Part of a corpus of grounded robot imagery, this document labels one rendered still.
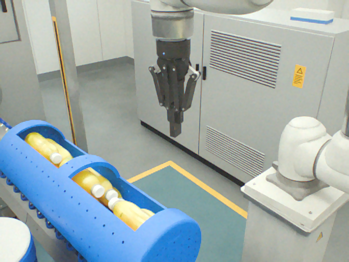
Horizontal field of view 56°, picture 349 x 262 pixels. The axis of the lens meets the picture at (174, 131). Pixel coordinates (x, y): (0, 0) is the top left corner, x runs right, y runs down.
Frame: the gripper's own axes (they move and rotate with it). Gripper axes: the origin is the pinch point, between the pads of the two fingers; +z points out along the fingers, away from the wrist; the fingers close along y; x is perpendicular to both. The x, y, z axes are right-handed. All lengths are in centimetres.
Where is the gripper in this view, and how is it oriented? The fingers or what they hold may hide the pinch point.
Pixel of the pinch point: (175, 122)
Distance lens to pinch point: 80.7
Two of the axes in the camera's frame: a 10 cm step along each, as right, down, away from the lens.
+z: 0.3, 8.9, 4.6
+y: -8.4, -2.3, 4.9
